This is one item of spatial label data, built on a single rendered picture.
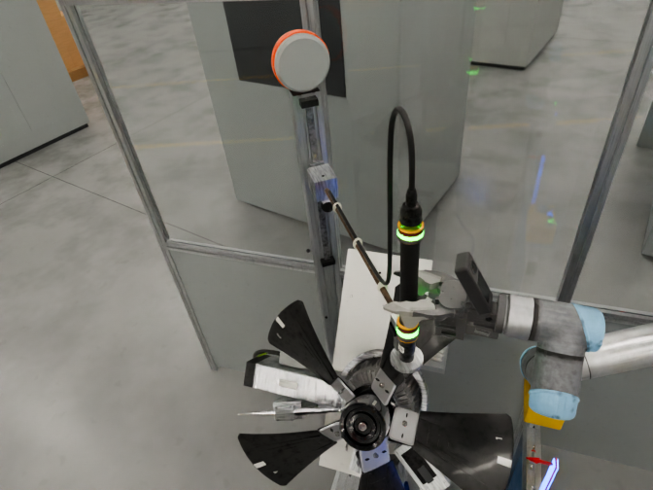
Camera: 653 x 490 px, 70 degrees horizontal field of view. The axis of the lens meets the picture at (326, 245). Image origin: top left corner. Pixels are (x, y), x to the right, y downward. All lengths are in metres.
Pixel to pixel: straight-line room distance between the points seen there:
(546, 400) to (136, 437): 2.36
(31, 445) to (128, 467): 0.61
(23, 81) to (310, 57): 5.22
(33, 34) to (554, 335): 6.07
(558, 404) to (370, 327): 0.70
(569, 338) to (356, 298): 0.74
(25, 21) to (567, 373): 6.09
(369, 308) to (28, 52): 5.46
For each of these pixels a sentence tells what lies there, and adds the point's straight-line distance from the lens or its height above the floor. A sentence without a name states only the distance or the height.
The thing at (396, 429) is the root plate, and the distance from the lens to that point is 1.26.
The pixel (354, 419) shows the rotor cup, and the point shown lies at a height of 1.23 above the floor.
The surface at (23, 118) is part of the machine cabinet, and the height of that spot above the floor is 0.40.
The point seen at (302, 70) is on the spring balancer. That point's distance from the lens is 1.34.
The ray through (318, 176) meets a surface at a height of 1.58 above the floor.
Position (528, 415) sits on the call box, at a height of 1.02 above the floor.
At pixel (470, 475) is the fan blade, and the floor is 1.16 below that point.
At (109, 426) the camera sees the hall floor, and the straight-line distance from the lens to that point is 3.01.
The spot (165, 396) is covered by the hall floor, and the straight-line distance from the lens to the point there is 2.98.
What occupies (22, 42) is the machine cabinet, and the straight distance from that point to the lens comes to 6.33.
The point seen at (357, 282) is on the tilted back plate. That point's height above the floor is 1.29.
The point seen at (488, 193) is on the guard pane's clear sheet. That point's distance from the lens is 1.58.
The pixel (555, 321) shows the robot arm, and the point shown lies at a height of 1.67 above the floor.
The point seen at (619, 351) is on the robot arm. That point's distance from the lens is 1.03.
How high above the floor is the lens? 2.29
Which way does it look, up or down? 39 degrees down
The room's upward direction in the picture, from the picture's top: 7 degrees counter-clockwise
